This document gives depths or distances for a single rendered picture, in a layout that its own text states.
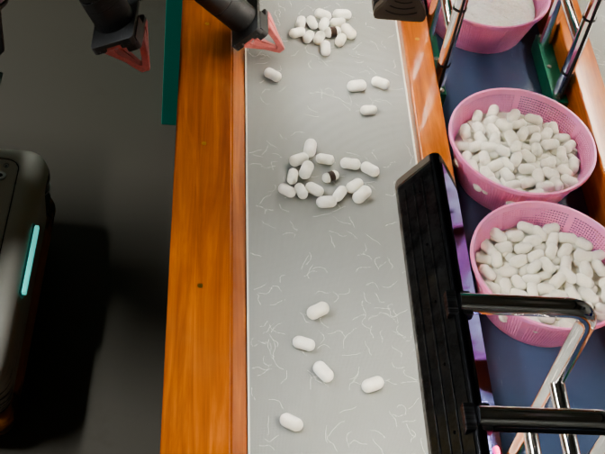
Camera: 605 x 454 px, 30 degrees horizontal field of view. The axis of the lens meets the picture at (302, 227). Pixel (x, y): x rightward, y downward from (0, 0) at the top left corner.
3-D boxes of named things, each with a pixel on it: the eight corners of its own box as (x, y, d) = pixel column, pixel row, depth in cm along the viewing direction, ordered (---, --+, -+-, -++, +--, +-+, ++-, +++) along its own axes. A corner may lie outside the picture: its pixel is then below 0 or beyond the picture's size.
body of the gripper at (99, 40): (144, 0, 161) (121, -40, 156) (138, 46, 155) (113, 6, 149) (104, 13, 163) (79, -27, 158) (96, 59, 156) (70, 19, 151)
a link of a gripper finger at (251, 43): (294, 23, 209) (259, -5, 203) (296, 49, 204) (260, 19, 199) (268, 43, 212) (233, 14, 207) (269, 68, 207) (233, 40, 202)
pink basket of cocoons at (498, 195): (482, 245, 193) (496, 209, 185) (412, 140, 208) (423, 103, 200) (608, 211, 202) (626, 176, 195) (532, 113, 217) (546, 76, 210)
